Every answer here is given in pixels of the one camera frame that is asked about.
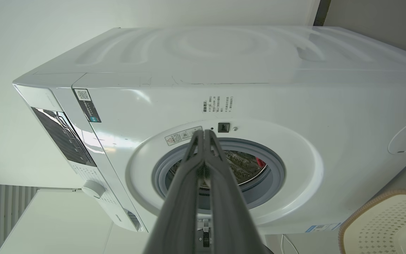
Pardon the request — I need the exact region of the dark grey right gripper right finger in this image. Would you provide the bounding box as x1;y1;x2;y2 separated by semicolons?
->
205;129;271;254

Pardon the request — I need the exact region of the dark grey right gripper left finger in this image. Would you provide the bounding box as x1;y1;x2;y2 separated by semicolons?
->
142;130;206;254

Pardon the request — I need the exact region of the cream perforated laundry basket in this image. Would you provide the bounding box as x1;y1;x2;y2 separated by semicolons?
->
338;189;406;254

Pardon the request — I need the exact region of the white cabinet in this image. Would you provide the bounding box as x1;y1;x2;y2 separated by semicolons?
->
0;188;149;254

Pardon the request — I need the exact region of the white front-load washing machine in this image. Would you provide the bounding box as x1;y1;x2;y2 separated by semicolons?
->
13;25;406;235

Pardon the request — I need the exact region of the thin white cable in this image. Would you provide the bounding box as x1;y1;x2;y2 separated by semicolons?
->
280;234;299;254

